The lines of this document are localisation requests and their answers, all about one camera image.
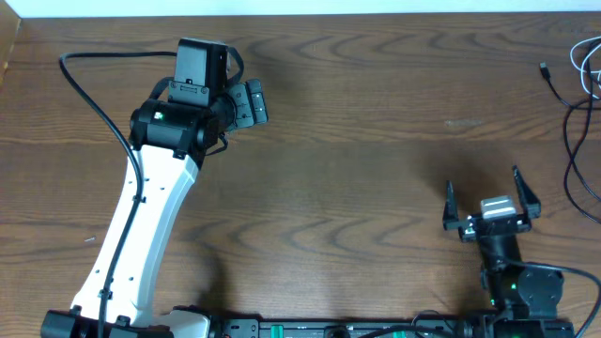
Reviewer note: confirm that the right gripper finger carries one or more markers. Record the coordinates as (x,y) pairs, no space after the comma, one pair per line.
(450,217)
(528,200)

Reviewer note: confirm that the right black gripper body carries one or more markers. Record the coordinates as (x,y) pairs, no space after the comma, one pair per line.
(471,232)

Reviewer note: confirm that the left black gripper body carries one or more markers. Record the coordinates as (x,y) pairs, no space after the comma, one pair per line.
(245,105)

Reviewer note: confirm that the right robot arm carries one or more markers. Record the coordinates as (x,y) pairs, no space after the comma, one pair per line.
(524,297)

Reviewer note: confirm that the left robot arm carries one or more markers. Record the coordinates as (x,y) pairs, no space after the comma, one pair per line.
(185,119)

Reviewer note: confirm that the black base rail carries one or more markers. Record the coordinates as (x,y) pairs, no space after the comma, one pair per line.
(426,324)

